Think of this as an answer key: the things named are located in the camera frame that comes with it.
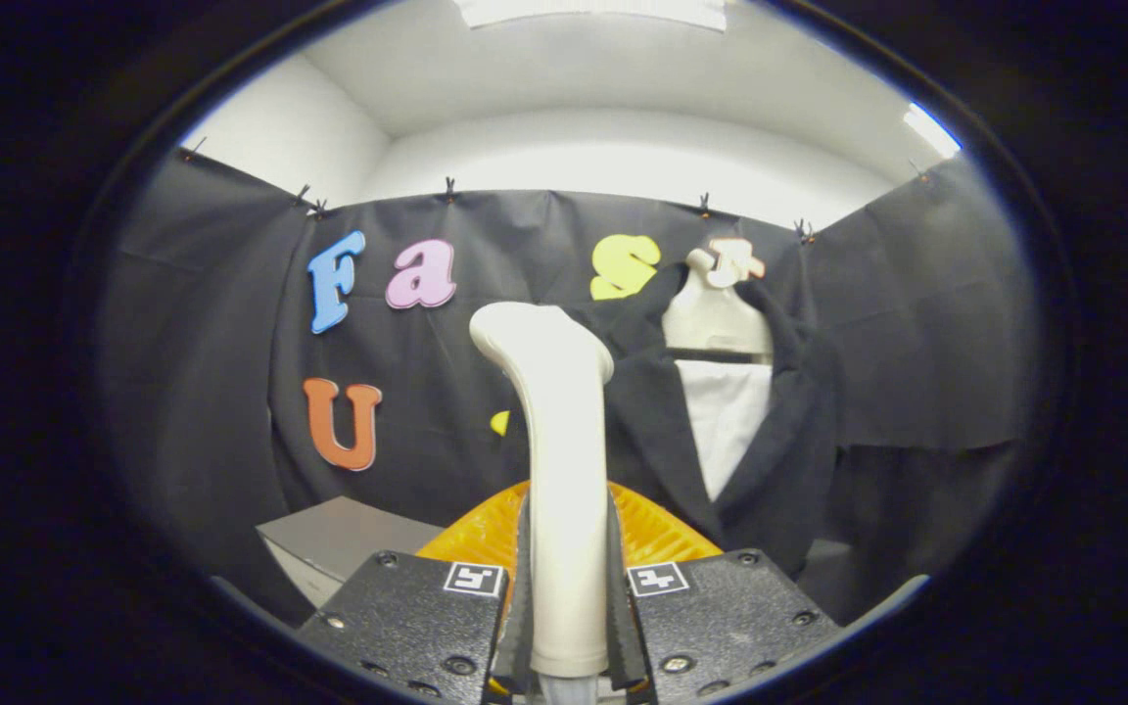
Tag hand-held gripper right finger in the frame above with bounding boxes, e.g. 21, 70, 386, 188
606, 480, 839, 705

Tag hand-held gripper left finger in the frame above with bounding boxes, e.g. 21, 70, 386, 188
295, 480, 534, 705

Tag white garment steamer head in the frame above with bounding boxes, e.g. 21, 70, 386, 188
469, 302, 616, 680

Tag black blazer jacket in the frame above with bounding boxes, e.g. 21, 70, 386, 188
564, 262, 844, 579

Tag grey cabinet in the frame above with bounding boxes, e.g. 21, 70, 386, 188
256, 494, 447, 610

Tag white padded ironing board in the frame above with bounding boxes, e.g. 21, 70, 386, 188
674, 357, 773, 502

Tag white plastic hanger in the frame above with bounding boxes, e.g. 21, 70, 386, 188
660, 247, 776, 358

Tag black backdrop cloth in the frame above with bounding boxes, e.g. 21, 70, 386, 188
94, 147, 1040, 628

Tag ceiling light panel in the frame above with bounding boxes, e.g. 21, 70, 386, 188
454, 0, 728, 32
902, 101, 963, 160

